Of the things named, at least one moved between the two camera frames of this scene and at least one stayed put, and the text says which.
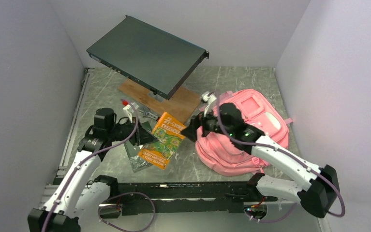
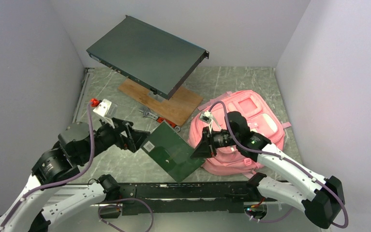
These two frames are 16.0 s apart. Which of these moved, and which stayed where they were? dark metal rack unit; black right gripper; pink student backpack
Moved: black right gripper
Stayed: pink student backpack; dark metal rack unit
